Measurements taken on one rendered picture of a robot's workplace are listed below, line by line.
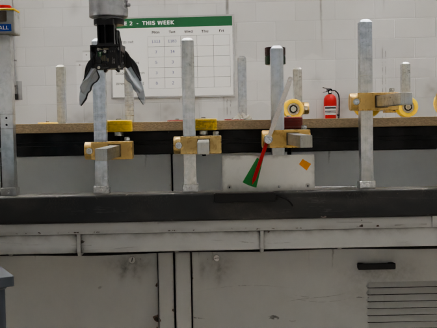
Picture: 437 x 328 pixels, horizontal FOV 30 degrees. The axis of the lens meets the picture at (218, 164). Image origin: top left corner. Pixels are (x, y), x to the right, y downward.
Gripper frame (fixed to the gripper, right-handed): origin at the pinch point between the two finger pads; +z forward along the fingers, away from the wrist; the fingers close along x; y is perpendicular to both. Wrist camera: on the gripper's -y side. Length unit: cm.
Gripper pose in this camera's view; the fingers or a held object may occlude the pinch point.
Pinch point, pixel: (112, 106)
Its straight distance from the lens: 194.7
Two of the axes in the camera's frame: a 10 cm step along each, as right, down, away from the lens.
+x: 10.0, -0.1, -0.7
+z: 0.2, 10.0, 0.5
